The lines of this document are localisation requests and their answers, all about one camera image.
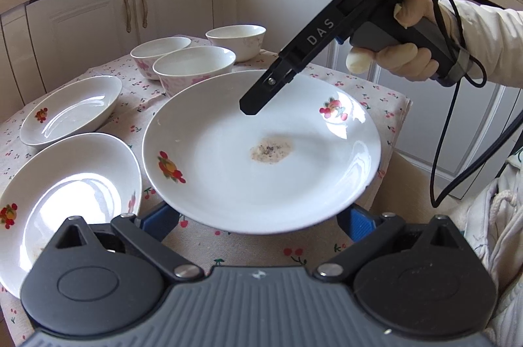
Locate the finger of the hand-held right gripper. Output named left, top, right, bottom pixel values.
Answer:
left=239, top=55, right=305, bottom=116

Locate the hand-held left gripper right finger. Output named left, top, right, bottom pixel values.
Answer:
left=314, top=206, right=466, bottom=284

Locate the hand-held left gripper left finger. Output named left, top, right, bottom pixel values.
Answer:
left=53, top=202, right=205, bottom=284

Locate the white pink-floral bowl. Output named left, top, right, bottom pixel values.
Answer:
left=153, top=46, right=237, bottom=98
left=205, top=24, right=267, bottom=62
left=131, top=37, right=193, bottom=80

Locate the white stained fruit-print plate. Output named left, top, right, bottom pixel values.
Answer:
left=142, top=70, right=382, bottom=236

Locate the person's right forearm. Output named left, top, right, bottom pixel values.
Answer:
left=439, top=0, right=523, bottom=88

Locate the person's right hand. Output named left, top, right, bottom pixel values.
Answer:
left=346, top=0, right=466, bottom=83

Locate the cherry-print tablecloth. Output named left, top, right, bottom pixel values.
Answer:
left=0, top=35, right=413, bottom=347

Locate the person's white jacket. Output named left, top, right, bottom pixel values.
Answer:
left=460, top=148, right=523, bottom=347

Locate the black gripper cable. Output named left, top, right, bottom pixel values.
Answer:
left=423, top=0, right=523, bottom=209

